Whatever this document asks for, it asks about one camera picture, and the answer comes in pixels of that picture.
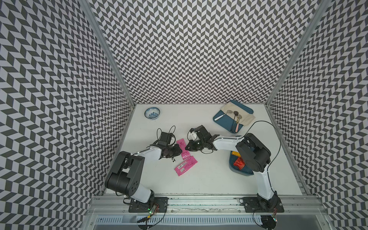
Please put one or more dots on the pink tea sachet labelled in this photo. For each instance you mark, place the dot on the pink tea sachet labelled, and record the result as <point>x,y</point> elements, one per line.
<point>185,165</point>

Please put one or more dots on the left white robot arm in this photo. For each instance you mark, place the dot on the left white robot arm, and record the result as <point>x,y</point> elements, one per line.
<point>126,171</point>

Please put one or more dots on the white handled spoon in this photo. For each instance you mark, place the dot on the white handled spoon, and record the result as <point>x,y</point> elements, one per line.
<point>219,117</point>

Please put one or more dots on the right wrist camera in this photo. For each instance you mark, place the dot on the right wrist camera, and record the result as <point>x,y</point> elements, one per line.
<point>199,133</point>

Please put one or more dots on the teal storage box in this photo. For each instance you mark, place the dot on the teal storage box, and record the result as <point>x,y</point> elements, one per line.
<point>246,171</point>

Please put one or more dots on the pink handled spoon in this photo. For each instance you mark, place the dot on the pink handled spoon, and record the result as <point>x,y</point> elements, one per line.
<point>238,122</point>

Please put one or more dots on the yellow tea bag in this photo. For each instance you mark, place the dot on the yellow tea bag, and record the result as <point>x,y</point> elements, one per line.
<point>236,154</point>

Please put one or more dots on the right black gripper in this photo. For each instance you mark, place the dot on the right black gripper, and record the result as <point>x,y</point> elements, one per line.
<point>191,147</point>

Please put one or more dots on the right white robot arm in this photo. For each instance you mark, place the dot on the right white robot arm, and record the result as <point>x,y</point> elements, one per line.
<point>253,152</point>

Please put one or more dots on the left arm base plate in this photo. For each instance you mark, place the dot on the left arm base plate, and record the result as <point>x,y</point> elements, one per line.
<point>136,206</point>

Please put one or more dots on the red tea bag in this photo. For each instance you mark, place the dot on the red tea bag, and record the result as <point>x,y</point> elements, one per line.
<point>239,163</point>

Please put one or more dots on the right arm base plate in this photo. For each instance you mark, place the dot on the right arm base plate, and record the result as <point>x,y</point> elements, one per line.
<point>259,204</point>

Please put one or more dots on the blue white porcelain bowl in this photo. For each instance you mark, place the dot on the blue white porcelain bowl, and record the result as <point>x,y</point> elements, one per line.
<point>152,113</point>

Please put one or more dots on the teal tray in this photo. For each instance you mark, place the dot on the teal tray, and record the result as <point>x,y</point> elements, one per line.
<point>226,122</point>

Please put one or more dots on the beige cloth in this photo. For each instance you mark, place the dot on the beige cloth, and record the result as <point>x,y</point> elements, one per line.
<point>245,112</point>

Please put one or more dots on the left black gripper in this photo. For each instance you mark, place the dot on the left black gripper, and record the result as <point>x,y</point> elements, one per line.
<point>177,152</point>

